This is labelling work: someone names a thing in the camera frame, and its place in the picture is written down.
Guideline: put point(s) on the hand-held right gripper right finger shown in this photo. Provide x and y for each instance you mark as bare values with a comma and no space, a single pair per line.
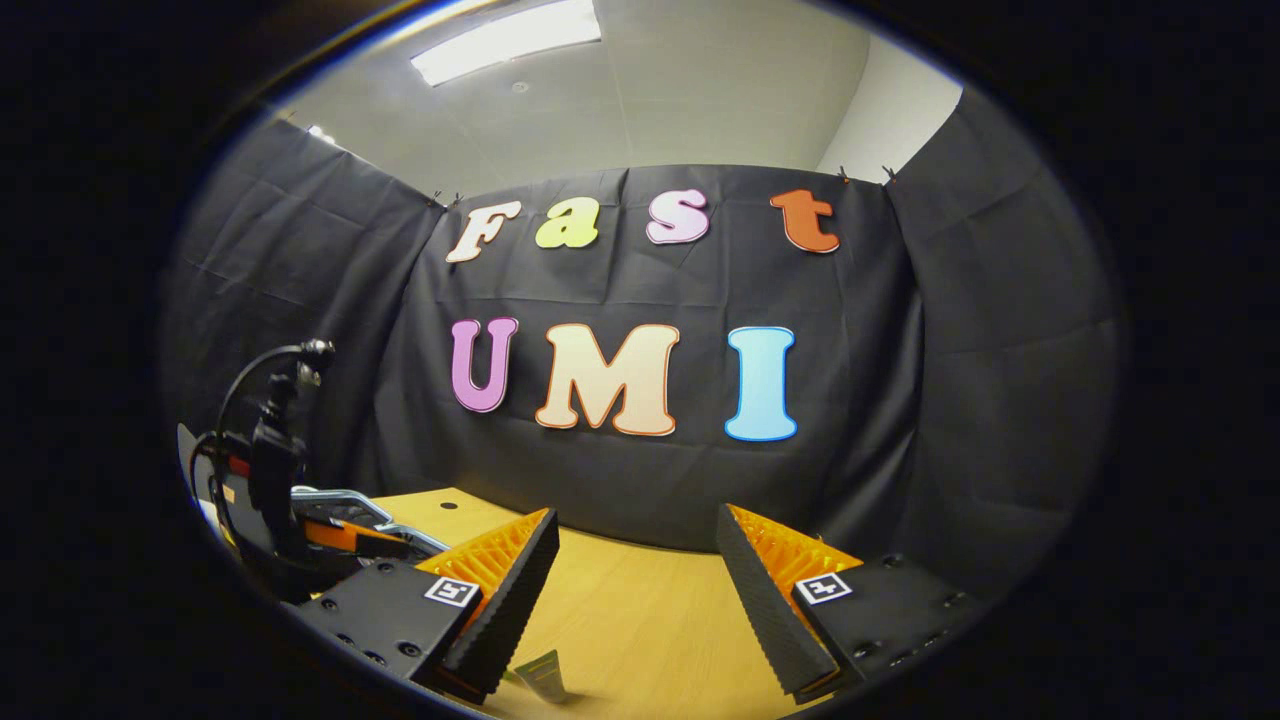
765,600

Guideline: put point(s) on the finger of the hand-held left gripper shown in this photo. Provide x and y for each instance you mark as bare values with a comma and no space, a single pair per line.
350,538

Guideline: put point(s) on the ceiling light panel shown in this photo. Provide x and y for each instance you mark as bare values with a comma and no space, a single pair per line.
505,40
320,132

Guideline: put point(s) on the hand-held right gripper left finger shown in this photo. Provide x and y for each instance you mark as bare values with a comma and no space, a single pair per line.
510,600

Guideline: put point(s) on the black backdrop cloth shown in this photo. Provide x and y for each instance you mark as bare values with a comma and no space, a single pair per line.
950,380

